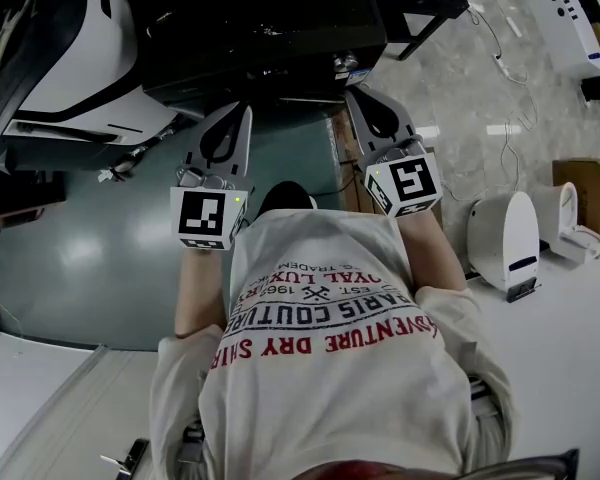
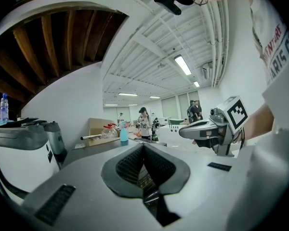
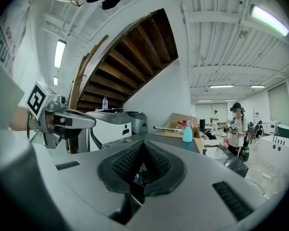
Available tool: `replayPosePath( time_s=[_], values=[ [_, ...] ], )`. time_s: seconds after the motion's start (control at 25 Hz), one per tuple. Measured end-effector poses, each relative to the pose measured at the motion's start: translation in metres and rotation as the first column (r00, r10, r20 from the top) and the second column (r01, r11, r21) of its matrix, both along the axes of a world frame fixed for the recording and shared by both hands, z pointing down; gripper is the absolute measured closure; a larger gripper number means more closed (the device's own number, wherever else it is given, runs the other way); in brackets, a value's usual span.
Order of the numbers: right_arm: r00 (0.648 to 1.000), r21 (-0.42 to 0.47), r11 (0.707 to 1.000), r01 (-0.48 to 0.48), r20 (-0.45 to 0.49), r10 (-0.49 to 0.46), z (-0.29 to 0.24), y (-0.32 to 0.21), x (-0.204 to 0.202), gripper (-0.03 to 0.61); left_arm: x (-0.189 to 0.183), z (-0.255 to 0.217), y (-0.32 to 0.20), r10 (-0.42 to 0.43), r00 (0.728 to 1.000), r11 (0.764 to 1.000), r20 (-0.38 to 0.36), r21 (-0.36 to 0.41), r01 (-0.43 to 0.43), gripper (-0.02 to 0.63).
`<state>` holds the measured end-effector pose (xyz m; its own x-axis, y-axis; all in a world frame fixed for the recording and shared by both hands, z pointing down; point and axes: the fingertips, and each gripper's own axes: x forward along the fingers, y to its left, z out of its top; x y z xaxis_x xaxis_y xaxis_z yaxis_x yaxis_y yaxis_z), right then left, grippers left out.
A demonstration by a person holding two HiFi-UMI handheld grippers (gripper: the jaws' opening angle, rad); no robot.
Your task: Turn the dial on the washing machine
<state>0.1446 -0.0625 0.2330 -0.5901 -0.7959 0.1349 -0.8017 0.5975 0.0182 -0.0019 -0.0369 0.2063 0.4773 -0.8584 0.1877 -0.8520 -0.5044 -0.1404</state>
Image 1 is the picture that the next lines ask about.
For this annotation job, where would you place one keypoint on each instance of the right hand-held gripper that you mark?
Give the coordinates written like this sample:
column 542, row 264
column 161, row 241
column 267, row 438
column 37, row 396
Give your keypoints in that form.
column 412, row 183

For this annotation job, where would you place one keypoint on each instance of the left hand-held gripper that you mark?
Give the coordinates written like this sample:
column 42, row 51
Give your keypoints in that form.
column 202, row 218

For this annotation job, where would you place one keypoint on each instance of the person's right forearm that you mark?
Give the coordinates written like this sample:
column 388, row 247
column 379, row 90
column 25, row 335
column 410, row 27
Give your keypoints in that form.
column 430, row 253

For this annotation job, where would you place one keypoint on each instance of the person's left forearm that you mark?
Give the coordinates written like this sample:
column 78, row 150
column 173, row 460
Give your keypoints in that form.
column 200, row 293

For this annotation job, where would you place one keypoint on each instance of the large white and black machine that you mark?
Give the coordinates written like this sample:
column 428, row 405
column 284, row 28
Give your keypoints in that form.
column 70, row 58

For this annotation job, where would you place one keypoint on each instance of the grey plastic device housing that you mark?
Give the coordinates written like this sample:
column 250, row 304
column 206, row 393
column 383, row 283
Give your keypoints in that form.
column 575, row 33

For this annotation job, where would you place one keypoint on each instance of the wooden slat platform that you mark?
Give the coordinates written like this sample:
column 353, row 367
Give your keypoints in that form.
column 347, row 138

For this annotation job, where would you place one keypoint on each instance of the black trousers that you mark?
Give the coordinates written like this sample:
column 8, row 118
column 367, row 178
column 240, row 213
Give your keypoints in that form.
column 285, row 198

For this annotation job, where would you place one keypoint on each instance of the person's right white shoe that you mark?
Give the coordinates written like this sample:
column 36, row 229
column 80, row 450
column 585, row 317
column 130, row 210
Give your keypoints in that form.
column 312, row 202

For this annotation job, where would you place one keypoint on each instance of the white power strip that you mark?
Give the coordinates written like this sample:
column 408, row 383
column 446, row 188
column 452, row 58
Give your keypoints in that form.
column 501, row 65

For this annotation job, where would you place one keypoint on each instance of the white domed robot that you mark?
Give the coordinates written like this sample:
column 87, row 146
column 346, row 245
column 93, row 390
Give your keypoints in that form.
column 505, row 233

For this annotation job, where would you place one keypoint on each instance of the brown cardboard box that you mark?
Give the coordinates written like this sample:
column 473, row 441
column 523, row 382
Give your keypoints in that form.
column 587, row 178

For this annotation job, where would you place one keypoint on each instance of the wooden shelf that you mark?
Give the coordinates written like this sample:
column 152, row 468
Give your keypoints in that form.
column 10, row 216

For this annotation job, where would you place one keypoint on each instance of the white rounded appliance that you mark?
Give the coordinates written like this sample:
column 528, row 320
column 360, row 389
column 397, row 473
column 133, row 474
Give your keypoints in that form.
column 580, row 238

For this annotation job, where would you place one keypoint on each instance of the beige fabric strip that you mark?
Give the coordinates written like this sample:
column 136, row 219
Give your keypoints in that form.
column 10, row 38

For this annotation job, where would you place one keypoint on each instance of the white printed shirt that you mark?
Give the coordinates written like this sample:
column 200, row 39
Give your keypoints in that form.
column 330, row 408

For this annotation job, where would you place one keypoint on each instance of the white door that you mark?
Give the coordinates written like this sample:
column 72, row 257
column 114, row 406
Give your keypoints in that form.
column 30, row 408

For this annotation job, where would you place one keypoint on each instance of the dark head mount rim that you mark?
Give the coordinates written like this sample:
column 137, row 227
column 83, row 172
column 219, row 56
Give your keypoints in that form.
column 530, row 465

